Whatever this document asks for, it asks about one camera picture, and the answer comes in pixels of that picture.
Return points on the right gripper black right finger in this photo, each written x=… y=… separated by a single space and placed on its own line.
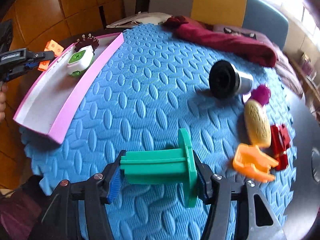
x=204 y=181

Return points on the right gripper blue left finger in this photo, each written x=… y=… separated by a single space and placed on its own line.
x=114 y=179

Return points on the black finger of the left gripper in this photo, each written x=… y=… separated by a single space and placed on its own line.
x=33 y=57

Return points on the orange cube block toy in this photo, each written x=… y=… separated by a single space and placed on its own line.
x=56 y=49

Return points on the green plastic spool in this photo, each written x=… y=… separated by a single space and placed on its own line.
x=171 y=166

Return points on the white green soap dispenser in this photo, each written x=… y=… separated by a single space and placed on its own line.
x=80 y=61

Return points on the orange plastic clip piece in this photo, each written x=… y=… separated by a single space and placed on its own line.
x=251 y=162

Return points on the brown scalp massager comb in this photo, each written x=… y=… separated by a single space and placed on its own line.
x=84 y=41

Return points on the red metallic cylinder case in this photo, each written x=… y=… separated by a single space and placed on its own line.
x=280 y=143

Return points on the black lens with clear cap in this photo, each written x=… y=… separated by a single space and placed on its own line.
x=226 y=81

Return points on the magenta plastic suction toy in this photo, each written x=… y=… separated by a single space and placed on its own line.
x=261 y=94

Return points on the person left hand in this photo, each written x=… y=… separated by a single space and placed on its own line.
x=2 y=101

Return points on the wooden wardrobe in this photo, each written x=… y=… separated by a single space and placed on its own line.
x=35 y=22

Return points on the pink shallow cardboard box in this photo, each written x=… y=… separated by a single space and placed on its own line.
x=51 y=103

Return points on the blue foam puzzle mat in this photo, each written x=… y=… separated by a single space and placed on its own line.
x=153 y=85

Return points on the beige folded cloth bag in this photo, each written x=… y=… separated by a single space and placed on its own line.
x=154 y=18

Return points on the dark red blanket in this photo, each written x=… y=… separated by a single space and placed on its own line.
x=196 y=32

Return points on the pink striped duvet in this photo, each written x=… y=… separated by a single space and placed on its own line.
x=286 y=72

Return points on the wooden desk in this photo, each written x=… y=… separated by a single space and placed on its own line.
x=311 y=92

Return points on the pink gift box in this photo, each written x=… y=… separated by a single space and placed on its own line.
x=306 y=65

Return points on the purple cat pillow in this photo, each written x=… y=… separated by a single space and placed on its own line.
x=240 y=32

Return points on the grey yellow blue headboard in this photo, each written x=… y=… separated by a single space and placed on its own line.
x=249 y=14

